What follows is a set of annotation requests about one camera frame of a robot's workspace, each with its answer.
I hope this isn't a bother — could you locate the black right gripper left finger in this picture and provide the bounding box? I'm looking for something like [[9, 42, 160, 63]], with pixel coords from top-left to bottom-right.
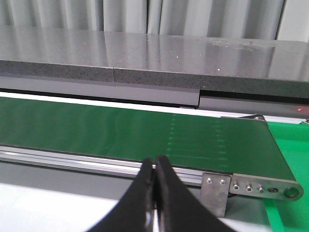
[[89, 158, 154, 232]]

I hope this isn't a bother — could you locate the metal mounting bracket plate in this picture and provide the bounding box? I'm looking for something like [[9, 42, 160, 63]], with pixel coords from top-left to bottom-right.
[[200, 173, 231, 218]]

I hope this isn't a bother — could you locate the green mat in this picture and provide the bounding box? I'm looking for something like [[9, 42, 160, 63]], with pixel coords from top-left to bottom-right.
[[264, 122, 309, 232]]

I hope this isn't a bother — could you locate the grey cabinet front panel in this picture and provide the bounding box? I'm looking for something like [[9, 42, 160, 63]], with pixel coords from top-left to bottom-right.
[[0, 74, 309, 118]]

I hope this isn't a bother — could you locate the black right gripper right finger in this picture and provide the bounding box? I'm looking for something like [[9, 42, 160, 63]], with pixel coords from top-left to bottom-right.
[[154, 156, 234, 232]]

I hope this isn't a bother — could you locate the grey stone countertop slab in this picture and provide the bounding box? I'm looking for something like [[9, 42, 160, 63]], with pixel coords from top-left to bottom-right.
[[0, 26, 309, 101]]

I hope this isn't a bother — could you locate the aluminium conveyor frame rail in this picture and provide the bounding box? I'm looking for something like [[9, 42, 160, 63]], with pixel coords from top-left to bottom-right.
[[0, 145, 304, 201]]

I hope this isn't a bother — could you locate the white pleated curtain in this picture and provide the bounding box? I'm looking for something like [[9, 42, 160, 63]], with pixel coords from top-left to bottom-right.
[[0, 0, 309, 42]]

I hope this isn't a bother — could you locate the green conveyor belt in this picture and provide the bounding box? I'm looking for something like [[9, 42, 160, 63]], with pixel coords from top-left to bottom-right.
[[0, 97, 294, 180]]

